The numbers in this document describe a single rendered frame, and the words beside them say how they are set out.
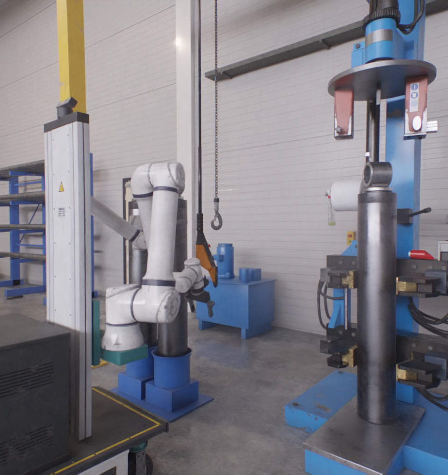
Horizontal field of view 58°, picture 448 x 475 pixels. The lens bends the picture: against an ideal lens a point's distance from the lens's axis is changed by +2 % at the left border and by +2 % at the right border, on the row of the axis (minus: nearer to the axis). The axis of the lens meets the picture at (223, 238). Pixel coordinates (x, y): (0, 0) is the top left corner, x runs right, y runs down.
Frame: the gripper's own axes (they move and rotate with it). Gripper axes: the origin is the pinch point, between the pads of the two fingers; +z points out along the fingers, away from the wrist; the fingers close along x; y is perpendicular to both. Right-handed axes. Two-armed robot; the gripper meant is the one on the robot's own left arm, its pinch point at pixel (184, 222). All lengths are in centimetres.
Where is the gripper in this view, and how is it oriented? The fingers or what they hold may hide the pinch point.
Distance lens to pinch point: 253.6
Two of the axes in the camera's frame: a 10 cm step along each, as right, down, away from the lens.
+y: 0.0, -10.0, -0.3
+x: -1.1, -0.3, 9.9
